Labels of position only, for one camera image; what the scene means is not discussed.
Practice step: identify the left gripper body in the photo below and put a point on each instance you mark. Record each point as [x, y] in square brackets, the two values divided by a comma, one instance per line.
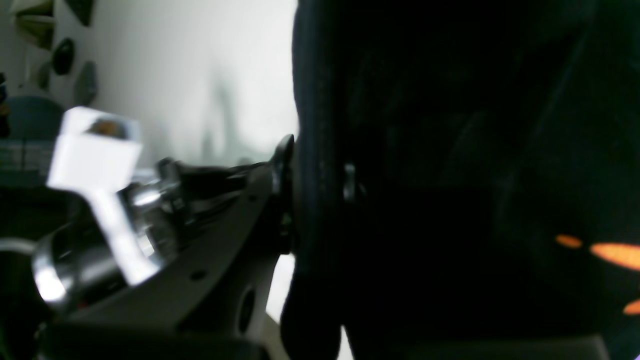
[169, 208]

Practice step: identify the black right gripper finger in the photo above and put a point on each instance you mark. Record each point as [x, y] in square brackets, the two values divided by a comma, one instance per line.
[209, 303]

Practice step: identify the black T-shirt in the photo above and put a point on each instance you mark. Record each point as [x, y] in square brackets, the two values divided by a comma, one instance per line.
[460, 166]

